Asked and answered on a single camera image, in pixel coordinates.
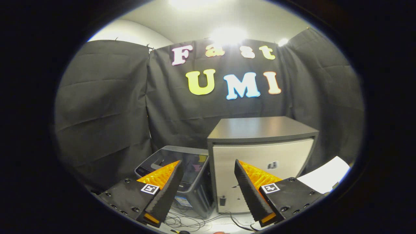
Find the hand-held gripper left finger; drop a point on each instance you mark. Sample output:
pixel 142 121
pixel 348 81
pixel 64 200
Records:
pixel 165 191

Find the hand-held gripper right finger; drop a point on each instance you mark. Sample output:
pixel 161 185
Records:
pixel 252 195

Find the grey top-load washing machine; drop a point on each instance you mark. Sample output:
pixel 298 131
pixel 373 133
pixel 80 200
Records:
pixel 198 198

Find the grey cabinet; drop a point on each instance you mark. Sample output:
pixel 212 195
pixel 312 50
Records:
pixel 260 130

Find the black backdrop cloth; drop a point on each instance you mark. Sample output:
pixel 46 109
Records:
pixel 104 107

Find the ceiling light panel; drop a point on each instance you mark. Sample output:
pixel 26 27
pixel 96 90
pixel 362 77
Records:
pixel 195 3
pixel 283 42
pixel 229 35

